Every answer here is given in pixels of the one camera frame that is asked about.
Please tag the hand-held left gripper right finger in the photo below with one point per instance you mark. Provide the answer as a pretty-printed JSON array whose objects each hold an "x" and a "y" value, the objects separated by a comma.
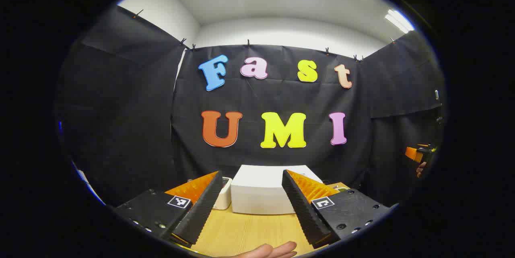
[{"x": 303, "y": 209}]

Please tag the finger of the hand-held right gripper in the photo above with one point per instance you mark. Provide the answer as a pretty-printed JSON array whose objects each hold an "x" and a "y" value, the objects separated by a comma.
[{"x": 412, "y": 153}]

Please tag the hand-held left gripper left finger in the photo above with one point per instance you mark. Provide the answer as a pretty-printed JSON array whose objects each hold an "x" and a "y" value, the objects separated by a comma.
[{"x": 203, "y": 209}]

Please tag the white microwave oven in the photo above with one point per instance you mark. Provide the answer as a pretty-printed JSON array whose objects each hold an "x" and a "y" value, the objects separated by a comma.
[{"x": 261, "y": 189}]

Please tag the white toaster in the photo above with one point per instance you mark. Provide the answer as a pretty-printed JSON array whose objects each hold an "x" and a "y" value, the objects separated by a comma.
[{"x": 224, "y": 195}]

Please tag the black backdrop cloth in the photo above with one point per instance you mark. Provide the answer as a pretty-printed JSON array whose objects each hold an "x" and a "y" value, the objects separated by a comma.
[{"x": 281, "y": 97}]

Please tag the ceiling light panel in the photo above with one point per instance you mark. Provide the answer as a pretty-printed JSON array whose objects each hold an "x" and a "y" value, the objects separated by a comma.
[{"x": 399, "y": 20}]

